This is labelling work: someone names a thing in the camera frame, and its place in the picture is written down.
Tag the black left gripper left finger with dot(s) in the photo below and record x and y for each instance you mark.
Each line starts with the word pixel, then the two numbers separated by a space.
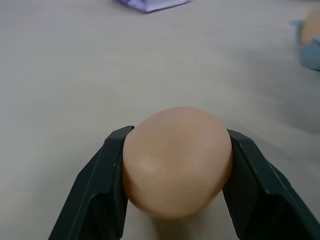
pixel 95 190

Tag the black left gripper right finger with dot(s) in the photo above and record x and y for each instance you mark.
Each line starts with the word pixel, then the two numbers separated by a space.
pixel 265 197

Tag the beige egg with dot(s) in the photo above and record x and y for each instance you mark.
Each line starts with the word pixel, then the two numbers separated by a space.
pixel 175 162
pixel 309 30

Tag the blue egg carton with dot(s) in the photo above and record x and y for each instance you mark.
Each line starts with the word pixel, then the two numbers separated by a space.
pixel 310 50

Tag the purple and white package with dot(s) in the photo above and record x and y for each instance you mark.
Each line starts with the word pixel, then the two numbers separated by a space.
pixel 150 4

